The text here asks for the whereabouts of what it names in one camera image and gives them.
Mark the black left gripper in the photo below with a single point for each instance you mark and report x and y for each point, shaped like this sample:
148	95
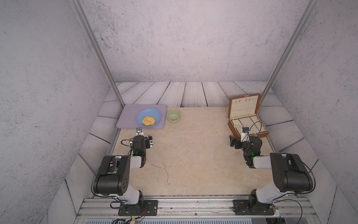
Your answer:
148	142

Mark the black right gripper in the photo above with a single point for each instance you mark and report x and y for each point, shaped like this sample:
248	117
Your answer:
233	142

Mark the brown wooden jewelry box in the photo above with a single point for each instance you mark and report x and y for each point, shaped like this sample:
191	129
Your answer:
243	112

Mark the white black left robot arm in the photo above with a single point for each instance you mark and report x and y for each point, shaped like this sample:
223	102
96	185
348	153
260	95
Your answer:
112	177

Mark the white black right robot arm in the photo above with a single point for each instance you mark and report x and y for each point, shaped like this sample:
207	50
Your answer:
290	174

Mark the yellow bread pastry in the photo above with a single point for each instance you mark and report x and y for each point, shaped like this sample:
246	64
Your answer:
148	121

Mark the lavender rectangular tray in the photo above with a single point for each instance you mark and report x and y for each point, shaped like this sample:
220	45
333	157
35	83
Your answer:
132	116

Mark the blue plate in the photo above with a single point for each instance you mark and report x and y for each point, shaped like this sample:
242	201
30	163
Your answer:
154	112

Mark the green ceramic bowl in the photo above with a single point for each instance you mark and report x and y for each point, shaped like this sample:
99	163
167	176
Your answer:
173	116

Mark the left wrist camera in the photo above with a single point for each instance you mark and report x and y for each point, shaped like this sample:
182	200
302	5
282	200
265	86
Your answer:
139	131

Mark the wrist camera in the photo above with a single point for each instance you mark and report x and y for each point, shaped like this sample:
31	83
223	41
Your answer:
139	131
245	134

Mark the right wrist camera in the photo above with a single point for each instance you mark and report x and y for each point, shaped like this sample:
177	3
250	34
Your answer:
245	134

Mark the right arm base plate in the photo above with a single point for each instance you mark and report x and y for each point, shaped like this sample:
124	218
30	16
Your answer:
245	207

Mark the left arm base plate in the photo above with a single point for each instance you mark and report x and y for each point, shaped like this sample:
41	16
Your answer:
142	208

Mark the aluminium mounting rail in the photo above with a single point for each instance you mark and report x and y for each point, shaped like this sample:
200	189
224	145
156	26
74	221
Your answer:
199	207

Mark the right metal frame post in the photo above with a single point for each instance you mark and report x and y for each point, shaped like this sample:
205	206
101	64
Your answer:
308	12

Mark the metal frame post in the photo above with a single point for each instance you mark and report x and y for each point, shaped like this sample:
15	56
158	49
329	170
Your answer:
308	12
96	48

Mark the left metal frame post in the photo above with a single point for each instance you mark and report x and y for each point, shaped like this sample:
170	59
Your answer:
96	48

